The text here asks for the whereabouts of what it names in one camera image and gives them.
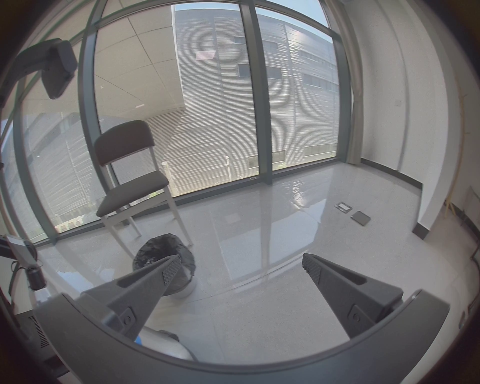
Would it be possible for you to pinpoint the window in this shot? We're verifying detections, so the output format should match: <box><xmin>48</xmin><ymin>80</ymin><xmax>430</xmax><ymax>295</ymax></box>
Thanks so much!
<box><xmin>0</xmin><ymin>0</ymin><xmax>361</xmax><ymax>246</ymax></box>

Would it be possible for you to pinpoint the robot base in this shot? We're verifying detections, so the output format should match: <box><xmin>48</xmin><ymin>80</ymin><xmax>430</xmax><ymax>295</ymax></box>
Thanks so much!
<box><xmin>0</xmin><ymin>234</ymin><xmax>197</xmax><ymax>376</ymax></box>

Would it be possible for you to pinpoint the white curtain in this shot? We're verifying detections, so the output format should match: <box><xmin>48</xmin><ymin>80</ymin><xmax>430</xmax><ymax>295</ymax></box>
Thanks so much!
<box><xmin>323</xmin><ymin>0</ymin><xmax>367</xmax><ymax>166</ymax></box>

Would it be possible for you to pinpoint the grey seat white chair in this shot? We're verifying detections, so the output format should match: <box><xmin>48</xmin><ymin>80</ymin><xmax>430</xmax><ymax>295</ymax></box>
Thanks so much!
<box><xmin>94</xmin><ymin>120</ymin><xmax>194</xmax><ymax>260</ymax></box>

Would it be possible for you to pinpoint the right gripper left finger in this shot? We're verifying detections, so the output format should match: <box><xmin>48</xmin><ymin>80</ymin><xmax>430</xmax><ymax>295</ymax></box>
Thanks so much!
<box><xmin>80</xmin><ymin>255</ymin><xmax>181</xmax><ymax>341</ymax></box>

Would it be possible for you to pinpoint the black plastic bag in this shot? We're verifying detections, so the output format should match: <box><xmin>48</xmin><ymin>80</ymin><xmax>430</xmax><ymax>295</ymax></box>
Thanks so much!
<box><xmin>132</xmin><ymin>233</ymin><xmax>197</xmax><ymax>294</ymax></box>

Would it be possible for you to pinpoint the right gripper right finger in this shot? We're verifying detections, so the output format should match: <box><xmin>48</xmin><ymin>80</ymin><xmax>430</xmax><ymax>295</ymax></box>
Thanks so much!
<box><xmin>302</xmin><ymin>253</ymin><xmax>406</xmax><ymax>341</ymax></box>

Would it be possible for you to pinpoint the white trash bin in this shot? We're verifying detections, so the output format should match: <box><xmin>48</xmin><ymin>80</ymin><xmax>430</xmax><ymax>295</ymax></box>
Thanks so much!
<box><xmin>165</xmin><ymin>274</ymin><xmax>198</xmax><ymax>301</ymax></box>

